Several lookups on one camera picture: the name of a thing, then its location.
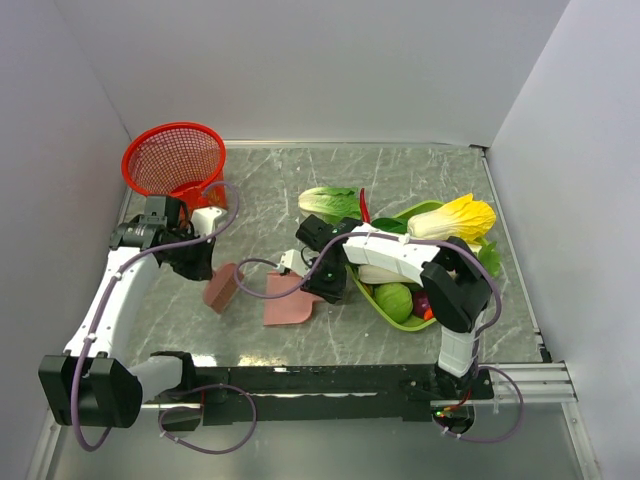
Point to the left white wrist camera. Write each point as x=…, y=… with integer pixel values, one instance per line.
x=205, y=220

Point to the red chili pepper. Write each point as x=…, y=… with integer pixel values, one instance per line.
x=363, y=206

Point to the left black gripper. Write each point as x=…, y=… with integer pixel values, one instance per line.
x=201, y=269

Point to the round green cabbage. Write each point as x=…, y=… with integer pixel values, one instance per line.
x=395, y=300

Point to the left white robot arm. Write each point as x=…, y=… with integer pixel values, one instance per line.
x=88, y=384

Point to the light green lettuce leaf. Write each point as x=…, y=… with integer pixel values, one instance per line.
x=490, y=258

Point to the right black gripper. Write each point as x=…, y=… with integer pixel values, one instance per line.
x=331, y=292

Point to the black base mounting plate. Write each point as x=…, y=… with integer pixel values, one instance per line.
x=305, y=393

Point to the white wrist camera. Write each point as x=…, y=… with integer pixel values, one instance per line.
x=291, y=261
x=205, y=220

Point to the white radish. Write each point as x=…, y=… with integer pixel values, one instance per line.
x=464, y=217

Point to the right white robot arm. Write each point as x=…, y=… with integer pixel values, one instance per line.
x=453, y=279

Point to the dark green leafy vegetable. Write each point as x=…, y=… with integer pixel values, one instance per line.
x=391, y=225

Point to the pink hand brush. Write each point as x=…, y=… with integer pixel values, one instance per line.
x=221, y=288

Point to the purple eggplant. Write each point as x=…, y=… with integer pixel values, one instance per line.
x=420, y=303

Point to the small napa cabbage on table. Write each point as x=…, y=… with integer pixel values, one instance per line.
x=331, y=204

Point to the aluminium rail frame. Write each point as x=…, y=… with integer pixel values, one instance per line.
x=531, y=429

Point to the red mesh waste basket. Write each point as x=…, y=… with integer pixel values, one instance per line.
x=180, y=159

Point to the green square tray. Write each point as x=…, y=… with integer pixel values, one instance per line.
x=413, y=324

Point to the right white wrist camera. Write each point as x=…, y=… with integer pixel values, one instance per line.
x=291, y=261

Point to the pink dustpan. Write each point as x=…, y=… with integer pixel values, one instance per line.
x=292, y=309

